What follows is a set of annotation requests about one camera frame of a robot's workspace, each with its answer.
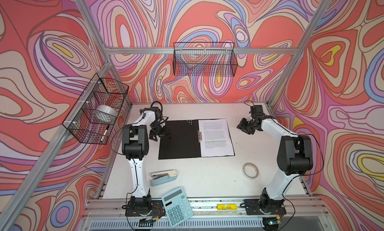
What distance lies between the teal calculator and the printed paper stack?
0.27 meters

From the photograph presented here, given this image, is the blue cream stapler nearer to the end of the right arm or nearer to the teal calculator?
the teal calculator

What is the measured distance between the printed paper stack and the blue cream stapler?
212 millimetres

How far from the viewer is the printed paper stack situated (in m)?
0.93

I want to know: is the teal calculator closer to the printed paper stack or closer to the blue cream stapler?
the blue cream stapler

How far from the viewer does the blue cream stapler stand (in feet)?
2.69

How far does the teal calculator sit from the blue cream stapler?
2.8 inches

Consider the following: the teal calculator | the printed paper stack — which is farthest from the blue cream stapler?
the printed paper stack

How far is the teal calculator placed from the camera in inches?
27.7
